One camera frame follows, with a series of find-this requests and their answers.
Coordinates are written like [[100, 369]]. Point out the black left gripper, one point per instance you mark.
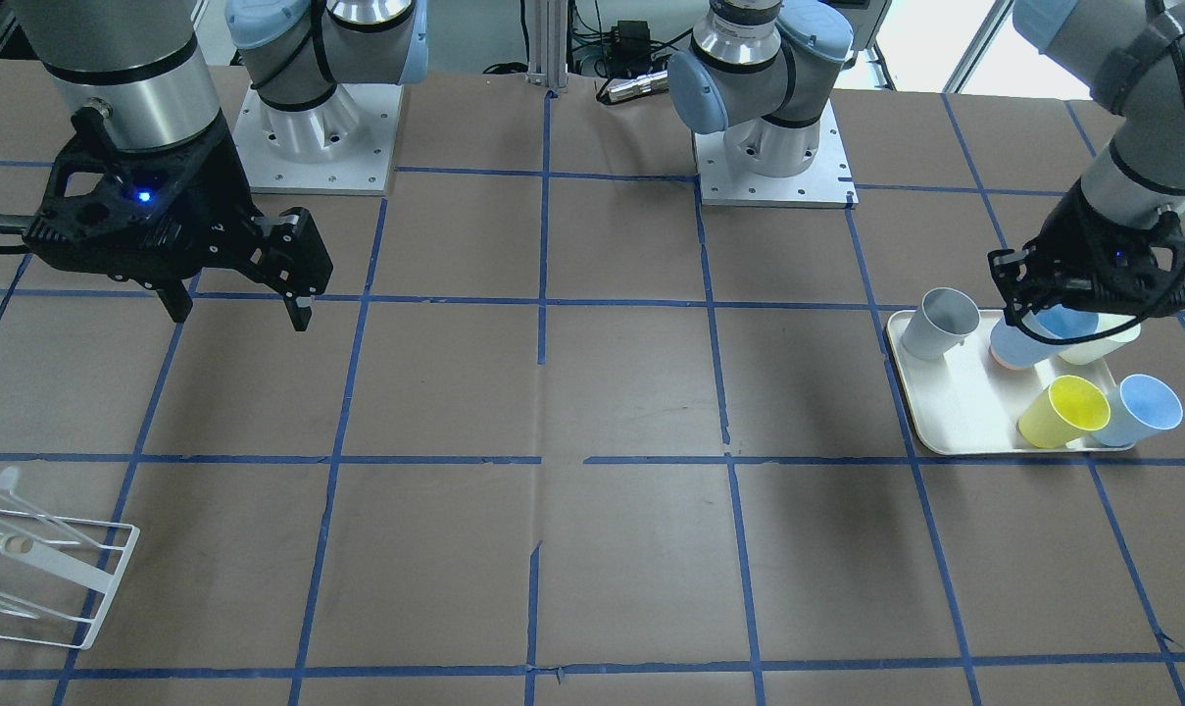
[[1069, 238]]

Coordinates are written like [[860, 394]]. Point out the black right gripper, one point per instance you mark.
[[216, 199]]

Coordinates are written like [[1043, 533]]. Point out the light blue plastic cup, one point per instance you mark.
[[1013, 349]]

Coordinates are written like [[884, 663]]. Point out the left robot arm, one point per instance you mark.
[[759, 75]]

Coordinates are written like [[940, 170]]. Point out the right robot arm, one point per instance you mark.
[[141, 65]]

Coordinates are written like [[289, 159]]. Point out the pink plastic cup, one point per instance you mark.
[[1003, 363]]

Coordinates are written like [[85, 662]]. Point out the grey plastic cup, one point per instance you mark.
[[944, 319]]

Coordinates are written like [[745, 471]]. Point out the cream plastic cup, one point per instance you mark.
[[1092, 351]]

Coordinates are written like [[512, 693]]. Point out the yellow plastic cup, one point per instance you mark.
[[1067, 409]]

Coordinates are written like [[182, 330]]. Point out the beige plastic tray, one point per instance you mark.
[[966, 404]]

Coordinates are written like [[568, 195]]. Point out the silver flashlight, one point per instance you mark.
[[618, 90]]

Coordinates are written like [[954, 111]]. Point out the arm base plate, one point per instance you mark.
[[343, 146], [827, 176]]

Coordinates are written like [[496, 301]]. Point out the white wire cup rack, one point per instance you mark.
[[59, 576]]

